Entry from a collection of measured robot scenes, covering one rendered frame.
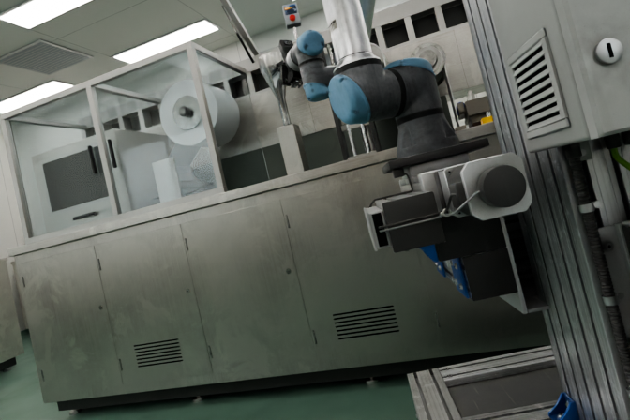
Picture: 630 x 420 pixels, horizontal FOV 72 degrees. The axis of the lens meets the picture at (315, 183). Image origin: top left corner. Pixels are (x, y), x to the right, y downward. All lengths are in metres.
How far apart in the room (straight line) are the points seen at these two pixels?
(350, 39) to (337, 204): 0.84
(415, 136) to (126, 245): 1.55
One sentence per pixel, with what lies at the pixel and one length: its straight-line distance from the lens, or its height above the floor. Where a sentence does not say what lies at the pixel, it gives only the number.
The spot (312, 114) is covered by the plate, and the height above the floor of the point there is 1.24.
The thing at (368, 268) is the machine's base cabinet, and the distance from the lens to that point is 1.74.
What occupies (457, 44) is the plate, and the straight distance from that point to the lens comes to 2.35.
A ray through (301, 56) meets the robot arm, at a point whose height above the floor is 1.19.
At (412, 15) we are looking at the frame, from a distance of 2.41.
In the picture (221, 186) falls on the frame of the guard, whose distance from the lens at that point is 1.96.
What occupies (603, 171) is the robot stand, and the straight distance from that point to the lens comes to 0.81.
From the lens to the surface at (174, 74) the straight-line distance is 2.14.
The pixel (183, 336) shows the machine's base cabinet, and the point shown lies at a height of 0.33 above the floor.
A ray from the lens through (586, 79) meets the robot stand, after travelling 0.58.
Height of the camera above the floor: 0.76
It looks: 3 degrees up
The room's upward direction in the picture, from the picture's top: 13 degrees counter-clockwise
